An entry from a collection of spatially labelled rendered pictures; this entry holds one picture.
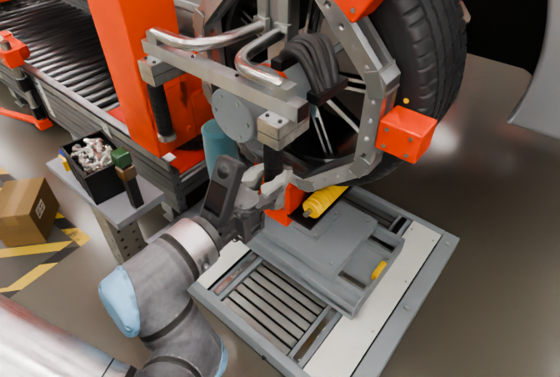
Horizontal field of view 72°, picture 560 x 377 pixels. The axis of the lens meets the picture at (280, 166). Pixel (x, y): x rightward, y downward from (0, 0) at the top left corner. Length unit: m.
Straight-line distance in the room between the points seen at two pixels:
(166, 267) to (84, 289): 1.13
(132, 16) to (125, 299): 0.72
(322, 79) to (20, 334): 0.54
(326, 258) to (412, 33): 0.81
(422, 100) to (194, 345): 0.61
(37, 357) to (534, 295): 1.62
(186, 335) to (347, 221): 0.96
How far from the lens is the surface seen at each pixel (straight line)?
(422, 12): 0.83
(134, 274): 0.59
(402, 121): 0.80
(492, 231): 1.94
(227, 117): 0.86
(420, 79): 0.82
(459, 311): 1.63
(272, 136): 0.65
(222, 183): 0.62
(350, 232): 1.43
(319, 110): 1.02
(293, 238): 1.40
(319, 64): 0.69
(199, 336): 0.63
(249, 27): 0.84
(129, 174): 1.16
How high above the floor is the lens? 1.32
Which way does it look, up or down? 41 degrees down
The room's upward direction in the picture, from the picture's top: straight up
